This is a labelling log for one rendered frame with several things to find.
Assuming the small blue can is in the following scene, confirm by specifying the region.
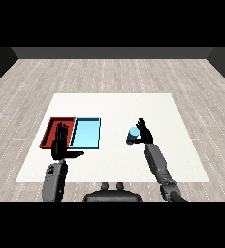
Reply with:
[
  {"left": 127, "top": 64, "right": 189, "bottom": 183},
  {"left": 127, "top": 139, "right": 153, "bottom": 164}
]
[{"left": 125, "top": 126, "right": 141, "bottom": 146}]

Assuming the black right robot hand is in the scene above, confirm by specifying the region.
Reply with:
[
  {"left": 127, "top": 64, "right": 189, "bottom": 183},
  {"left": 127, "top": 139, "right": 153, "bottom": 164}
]
[{"left": 132, "top": 117, "right": 154, "bottom": 146}]

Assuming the red shallow open box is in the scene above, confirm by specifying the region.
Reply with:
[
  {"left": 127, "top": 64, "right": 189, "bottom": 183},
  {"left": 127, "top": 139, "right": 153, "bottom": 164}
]
[{"left": 39, "top": 116, "right": 77, "bottom": 149}]

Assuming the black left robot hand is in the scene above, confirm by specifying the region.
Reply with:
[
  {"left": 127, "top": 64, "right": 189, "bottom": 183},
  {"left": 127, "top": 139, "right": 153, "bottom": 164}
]
[{"left": 50, "top": 121, "right": 85, "bottom": 161}]

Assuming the light blue shallow open box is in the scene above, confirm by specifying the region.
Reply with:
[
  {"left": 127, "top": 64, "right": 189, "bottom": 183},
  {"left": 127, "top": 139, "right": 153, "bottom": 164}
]
[{"left": 68, "top": 117, "right": 102, "bottom": 150}]

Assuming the dark grey robot body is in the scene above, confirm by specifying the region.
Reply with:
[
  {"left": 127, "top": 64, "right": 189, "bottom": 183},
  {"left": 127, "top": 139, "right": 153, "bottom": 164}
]
[{"left": 82, "top": 182, "right": 144, "bottom": 202}]

